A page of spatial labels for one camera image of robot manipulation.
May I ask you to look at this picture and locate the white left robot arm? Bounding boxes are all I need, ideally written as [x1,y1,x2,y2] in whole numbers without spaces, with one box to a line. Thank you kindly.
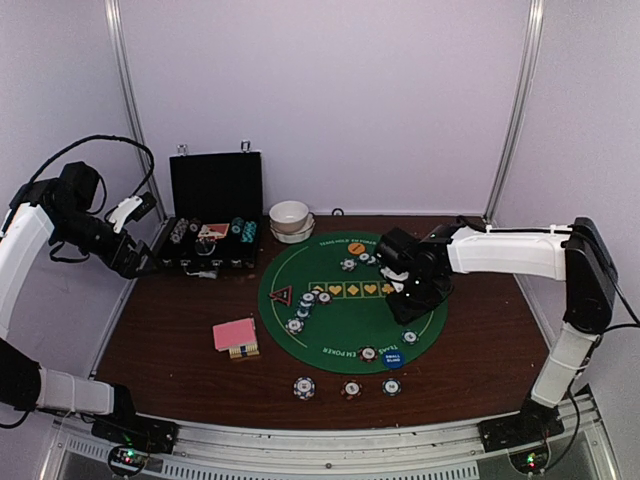
[1,161,159,444]

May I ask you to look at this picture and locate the brown chip row in case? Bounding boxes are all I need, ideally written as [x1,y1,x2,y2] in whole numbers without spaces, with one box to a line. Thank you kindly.
[188,218,202,234]

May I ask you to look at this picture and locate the aluminium frame post left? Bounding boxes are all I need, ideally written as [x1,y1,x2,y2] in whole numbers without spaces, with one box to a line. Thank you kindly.
[102,0,156,211]

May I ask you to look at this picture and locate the teal chip row in case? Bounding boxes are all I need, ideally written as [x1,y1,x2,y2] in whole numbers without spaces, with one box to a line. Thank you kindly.
[240,221,258,244]

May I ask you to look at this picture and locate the triangular black red all-in marker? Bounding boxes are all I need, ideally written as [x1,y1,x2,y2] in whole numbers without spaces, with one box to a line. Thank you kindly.
[269,285,293,307]

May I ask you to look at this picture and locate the white scalloped dish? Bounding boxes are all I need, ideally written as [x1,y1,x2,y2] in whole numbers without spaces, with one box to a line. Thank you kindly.
[270,213,316,244]

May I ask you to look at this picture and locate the green round poker mat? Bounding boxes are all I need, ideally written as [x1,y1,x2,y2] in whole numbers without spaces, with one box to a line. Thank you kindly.
[258,231,448,375]

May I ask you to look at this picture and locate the gold card box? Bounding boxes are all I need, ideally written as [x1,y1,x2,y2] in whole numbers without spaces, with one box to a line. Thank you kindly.
[228,317,260,360]

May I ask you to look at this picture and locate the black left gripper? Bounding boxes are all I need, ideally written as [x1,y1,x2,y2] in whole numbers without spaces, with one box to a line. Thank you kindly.
[51,207,162,278]

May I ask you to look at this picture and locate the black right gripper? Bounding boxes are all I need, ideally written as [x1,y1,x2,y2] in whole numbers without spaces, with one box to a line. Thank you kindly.
[386,271,444,326]

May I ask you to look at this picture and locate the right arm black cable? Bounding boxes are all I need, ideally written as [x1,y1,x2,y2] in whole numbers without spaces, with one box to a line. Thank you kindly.
[569,234,640,331]

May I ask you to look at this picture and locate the aluminium front rail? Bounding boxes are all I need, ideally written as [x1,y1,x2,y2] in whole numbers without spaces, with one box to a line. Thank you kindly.
[36,391,623,479]

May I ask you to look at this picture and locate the dark blue green chip stack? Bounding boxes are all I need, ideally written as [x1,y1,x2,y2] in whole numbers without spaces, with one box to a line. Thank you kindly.
[381,378,402,397]

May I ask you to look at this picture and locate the black poker chip case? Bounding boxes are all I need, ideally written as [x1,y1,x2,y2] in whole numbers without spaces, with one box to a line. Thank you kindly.
[158,151,264,273]

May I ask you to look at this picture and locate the orange big blind button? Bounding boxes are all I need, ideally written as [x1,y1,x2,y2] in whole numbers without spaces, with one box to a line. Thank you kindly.
[348,242,366,255]

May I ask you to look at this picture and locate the clear acrylic dealer button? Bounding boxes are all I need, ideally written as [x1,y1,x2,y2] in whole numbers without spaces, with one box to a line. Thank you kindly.
[194,238,216,256]

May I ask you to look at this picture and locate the blue white chip stack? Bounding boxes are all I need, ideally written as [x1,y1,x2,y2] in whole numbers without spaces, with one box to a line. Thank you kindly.
[293,376,316,400]

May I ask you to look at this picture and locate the white ceramic bowl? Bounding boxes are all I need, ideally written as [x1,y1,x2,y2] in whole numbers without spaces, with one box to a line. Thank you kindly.
[269,200,310,234]

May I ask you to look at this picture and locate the pink backed card deck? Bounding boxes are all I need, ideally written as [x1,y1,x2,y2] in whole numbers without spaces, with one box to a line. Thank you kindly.
[212,317,257,351]

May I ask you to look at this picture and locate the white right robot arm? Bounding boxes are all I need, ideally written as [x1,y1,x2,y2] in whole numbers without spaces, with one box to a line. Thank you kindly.
[375,216,618,442]

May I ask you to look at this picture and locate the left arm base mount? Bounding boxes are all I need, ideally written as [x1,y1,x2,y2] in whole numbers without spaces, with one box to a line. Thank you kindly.
[91,384,179,454]

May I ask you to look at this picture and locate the blue small blind button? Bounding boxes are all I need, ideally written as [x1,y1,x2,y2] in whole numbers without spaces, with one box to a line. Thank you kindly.
[381,350,406,370]

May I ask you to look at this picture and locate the red playing card deck case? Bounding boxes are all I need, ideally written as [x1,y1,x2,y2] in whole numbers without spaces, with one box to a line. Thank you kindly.
[198,223,230,240]

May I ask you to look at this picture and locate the dark blue chips in case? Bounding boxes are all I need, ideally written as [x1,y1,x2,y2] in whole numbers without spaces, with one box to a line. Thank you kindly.
[230,217,245,235]

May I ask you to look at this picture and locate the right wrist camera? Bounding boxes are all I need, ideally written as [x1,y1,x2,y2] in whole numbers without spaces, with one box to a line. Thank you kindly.
[374,227,419,273]

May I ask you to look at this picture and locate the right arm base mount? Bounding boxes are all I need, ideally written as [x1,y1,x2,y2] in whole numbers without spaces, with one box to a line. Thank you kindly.
[478,414,565,453]

